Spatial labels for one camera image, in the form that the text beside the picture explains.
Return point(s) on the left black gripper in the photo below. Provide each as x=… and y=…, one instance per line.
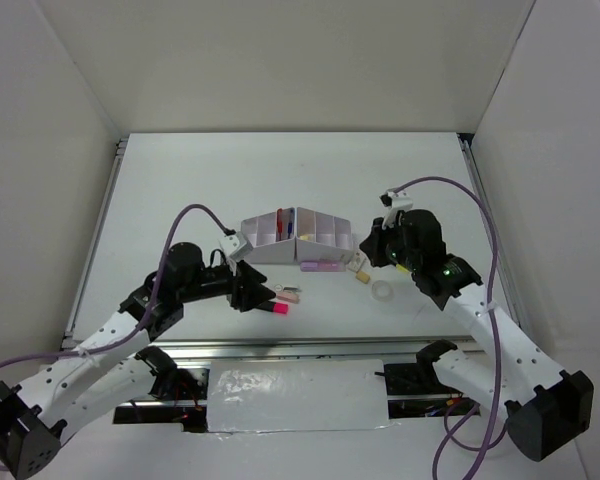
x=252, y=292

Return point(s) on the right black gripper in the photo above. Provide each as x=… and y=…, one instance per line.
x=372, y=245

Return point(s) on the blue gel pen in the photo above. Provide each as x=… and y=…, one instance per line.
x=290, y=229

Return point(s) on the red pen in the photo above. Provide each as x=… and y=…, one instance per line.
x=279, y=224

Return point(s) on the black yellow highlighter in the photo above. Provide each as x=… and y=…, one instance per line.
x=402, y=269

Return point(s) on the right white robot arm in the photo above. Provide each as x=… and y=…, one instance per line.
x=541, y=404

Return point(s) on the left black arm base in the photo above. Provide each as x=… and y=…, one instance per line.
x=176, y=389

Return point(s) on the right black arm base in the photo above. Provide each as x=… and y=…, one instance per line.
x=414, y=390

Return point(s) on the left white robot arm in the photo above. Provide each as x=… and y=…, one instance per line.
x=119, y=361

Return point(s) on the white staples box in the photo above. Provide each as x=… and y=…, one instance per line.
x=357, y=261

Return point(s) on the tan eraser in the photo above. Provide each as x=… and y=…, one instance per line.
x=363, y=277

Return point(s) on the black pink highlighter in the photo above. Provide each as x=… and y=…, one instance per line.
x=274, y=307

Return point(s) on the clear tape roll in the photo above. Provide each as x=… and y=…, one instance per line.
x=382, y=291

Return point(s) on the left white divided organizer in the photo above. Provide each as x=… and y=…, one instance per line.
x=261, y=232

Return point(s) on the white divided organizer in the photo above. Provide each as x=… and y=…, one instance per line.
x=261, y=232
x=333, y=237

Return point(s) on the right white divided organizer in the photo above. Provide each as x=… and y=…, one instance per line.
x=333, y=237

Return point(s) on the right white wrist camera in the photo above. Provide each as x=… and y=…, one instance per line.
x=395, y=202

